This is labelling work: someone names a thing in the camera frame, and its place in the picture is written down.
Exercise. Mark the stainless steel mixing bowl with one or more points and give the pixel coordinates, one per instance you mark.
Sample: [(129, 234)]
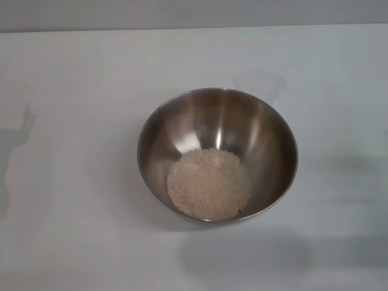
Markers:
[(216, 127)]

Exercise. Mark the white rice grains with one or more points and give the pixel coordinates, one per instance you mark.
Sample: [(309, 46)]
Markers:
[(209, 185)]

